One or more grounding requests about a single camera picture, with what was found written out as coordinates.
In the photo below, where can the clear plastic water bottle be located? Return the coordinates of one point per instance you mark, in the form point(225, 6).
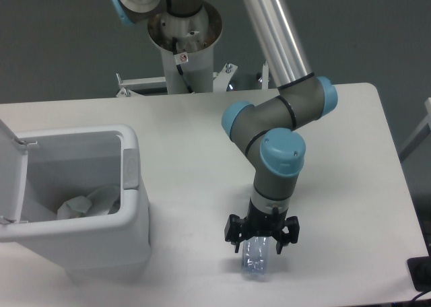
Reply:
point(255, 257)

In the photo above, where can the white paper plastic pouch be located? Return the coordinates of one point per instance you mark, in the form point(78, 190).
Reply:
point(103, 201)

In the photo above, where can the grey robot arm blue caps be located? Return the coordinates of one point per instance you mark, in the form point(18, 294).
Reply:
point(267, 133)

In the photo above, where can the white plastic trash can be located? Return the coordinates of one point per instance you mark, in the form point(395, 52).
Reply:
point(75, 196)

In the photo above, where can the black device at table edge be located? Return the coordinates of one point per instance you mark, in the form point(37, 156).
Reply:
point(419, 268)

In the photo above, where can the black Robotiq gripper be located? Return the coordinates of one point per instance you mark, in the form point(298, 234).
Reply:
point(273, 224)

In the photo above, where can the white frame at right edge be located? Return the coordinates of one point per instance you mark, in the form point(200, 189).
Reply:
point(417, 136)

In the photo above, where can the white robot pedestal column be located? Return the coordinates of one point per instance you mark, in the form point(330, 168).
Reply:
point(186, 47)

